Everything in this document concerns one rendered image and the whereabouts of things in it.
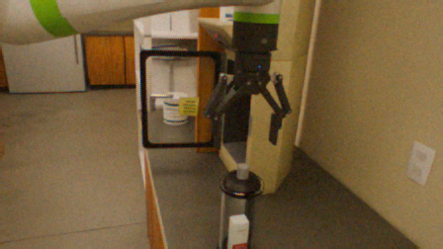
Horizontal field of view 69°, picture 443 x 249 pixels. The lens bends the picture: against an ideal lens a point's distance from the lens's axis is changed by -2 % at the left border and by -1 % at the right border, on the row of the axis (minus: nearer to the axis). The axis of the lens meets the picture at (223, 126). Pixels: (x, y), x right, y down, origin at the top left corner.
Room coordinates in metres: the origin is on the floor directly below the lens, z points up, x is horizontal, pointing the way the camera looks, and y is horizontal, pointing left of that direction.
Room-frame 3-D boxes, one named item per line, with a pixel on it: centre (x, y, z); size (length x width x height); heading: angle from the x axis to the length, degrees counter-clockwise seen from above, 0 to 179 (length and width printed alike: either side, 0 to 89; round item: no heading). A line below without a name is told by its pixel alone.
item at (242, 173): (0.68, -0.05, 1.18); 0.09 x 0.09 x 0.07
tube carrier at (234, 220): (0.68, -0.05, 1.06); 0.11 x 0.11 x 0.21
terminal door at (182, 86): (1.22, 0.17, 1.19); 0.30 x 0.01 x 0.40; 101
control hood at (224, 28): (1.09, 0.01, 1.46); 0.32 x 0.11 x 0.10; 19
